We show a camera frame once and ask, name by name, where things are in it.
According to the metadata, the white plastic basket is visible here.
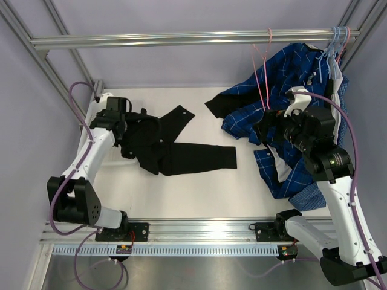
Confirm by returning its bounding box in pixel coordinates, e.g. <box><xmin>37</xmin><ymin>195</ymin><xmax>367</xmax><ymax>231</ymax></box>
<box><xmin>77</xmin><ymin>92</ymin><xmax>137</xmax><ymax>166</ymax></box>

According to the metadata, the black shirt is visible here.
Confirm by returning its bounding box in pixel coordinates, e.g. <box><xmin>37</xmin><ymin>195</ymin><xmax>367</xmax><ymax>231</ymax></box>
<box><xmin>120</xmin><ymin>105</ymin><xmax>237</xmax><ymax>176</ymax></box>
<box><xmin>205</xmin><ymin>94</ymin><xmax>242</xmax><ymax>118</ymax></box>

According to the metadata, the aluminium front rail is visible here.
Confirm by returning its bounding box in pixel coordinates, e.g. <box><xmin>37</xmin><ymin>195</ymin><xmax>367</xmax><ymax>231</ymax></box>
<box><xmin>39</xmin><ymin>219</ymin><xmax>345</xmax><ymax>245</ymax></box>

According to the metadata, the pink hanger at right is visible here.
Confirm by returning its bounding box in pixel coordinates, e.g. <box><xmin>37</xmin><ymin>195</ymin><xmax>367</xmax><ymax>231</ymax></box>
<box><xmin>336</xmin><ymin>26</ymin><xmax>351</xmax><ymax>63</ymax></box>

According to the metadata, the pink wire hanger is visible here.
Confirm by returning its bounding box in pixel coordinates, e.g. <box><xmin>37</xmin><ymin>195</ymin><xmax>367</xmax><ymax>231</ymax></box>
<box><xmin>252</xmin><ymin>28</ymin><xmax>273</xmax><ymax>111</ymax></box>

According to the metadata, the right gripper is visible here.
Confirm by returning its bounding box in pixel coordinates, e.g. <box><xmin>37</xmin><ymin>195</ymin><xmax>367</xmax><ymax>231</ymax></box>
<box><xmin>252</xmin><ymin>105</ymin><xmax>313</xmax><ymax>153</ymax></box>

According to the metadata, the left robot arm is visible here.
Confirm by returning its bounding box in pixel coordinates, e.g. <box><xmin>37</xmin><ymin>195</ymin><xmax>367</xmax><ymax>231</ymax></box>
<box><xmin>47</xmin><ymin>93</ymin><xmax>132</xmax><ymax>241</ymax></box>

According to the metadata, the grey slotted cable duct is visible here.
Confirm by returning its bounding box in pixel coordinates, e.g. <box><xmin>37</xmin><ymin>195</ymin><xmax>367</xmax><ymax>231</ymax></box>
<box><xmin>53</xmin><ymin>244</ymin><xmax>279</xmax><ymax>257</ymax></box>

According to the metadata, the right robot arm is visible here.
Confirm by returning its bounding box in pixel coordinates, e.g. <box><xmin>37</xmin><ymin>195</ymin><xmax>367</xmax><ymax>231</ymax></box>
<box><xmin>254</xmin><ymin>107</ymin><xmax>386</xmax><ymax>286</ymax></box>

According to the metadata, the blue plaid shirt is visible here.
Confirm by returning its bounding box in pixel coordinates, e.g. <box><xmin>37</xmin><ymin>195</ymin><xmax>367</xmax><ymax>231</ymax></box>
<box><xmin>219</xmin><ymin>43</ymin><xmax>328</xmax><ymax>199</ymax></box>

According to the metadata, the aluminium hanging rail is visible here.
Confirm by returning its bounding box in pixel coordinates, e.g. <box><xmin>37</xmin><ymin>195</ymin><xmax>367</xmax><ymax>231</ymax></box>
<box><xmin>30</xmin><ymin>27</ymin><xmax>360</xmax><ymax>50</ymax></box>

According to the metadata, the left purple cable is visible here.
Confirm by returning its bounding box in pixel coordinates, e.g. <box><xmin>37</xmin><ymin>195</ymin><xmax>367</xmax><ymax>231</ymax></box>
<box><xmin>48</xmin><ymin>80</ymin><xmax>131</xmax><ymax>290</ymax></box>

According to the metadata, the light blue checked shirt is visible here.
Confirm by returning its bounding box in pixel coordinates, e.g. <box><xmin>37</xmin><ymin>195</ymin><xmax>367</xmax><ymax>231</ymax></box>
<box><xmin>287</xmin><ymin>71</ymin><xmax>350</xmax><ymax>212</ymax></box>

